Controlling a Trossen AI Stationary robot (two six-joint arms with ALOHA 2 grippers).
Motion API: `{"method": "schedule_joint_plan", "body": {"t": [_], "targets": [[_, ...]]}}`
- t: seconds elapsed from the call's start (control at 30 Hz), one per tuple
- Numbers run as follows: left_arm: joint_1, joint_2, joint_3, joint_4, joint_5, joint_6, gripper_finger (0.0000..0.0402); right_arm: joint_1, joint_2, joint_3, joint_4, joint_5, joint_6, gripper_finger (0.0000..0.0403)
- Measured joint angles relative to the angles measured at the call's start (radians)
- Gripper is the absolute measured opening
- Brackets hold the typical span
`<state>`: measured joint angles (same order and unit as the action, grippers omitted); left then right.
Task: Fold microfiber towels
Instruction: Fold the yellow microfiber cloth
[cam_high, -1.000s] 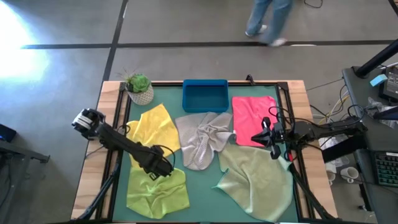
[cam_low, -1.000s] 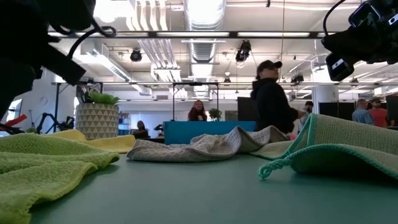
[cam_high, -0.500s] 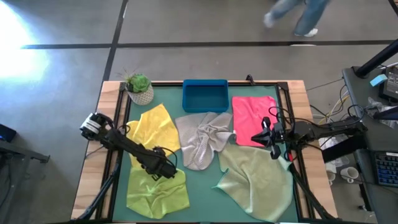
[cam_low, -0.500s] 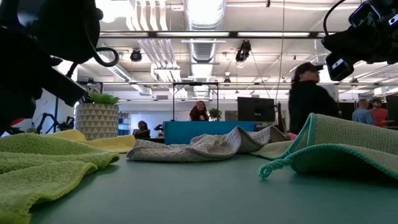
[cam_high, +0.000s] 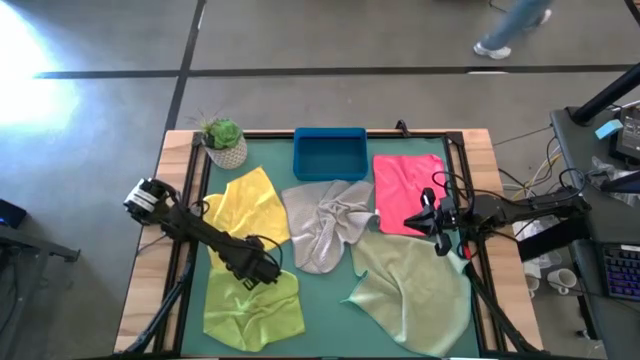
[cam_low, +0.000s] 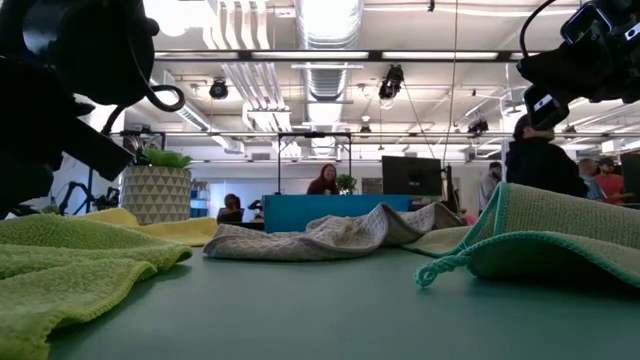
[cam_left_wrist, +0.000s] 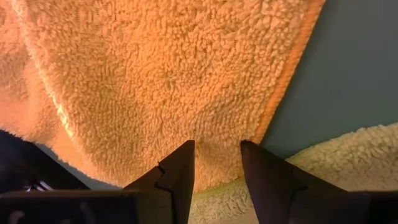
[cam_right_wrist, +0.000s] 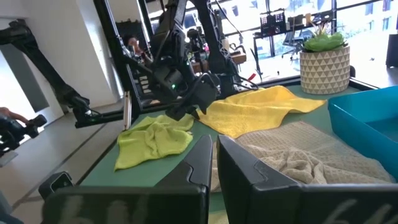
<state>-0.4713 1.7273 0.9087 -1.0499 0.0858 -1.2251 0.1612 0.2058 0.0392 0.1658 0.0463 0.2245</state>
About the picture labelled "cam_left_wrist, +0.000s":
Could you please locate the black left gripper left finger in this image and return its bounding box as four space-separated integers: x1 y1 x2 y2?
123 139 196 224

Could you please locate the orange microfiber towel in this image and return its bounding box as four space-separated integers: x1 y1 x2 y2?
0 0 327 192

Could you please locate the lime green microfiber towel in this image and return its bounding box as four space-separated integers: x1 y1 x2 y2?
188 123 398 224

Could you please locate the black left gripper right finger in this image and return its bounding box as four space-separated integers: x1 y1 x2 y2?
240 139 349 224

